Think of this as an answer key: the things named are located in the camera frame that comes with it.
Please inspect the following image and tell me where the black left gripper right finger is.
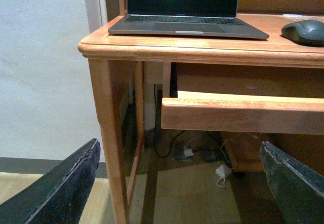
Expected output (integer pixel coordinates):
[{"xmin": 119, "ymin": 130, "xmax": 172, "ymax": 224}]
[{"xmin": 259, "ymin": 141, "xmax": 323, "ymax": 223}]

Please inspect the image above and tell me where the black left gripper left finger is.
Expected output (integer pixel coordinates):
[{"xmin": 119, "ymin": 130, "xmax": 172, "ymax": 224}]
[{"xmin": 1, "ymin": 138, "xmax": 101, "ymax": 223}]

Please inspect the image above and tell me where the wooden pull-out keyboard tray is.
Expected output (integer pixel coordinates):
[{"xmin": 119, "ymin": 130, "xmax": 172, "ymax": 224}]
[{"xmin": 161, "ymin": 91, "xmax": 323, "ymax": 135}]

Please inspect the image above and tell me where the dark grey computer mouse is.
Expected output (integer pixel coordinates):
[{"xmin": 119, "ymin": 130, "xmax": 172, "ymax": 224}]
[{"xmin": 281, "ymin": 19, "xmax": 323, "ymax": 47}]

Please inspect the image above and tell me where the white power adapter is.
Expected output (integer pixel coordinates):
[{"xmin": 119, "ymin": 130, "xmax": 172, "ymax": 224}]
[{"xmin": 215, "ymin": 164, "xmax": 232, "ymax": 188}]

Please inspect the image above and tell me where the power strip with white plug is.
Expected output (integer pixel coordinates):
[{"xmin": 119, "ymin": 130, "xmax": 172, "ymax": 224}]
[{"xmin": 172, "ymin": 142, "xmax": 223, "ymax": 163}]

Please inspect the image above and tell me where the wooden desk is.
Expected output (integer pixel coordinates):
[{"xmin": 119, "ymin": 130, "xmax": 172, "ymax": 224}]
[{"xmin": 78, "ymin": 0, "xmax": 323, "ymax": 223}]

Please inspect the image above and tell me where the white round desk grommet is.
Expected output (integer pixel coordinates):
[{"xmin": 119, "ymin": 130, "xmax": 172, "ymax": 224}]
[{"xmin": 282, "ymin": 14, "xmax": 304, "ymax": 19}]

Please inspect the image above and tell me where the grey open laptop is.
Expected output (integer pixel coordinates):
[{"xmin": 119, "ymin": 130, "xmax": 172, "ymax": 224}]
[{"xmin": 108, "ymin": 0, "xmax": 269, "ymax": 40}]

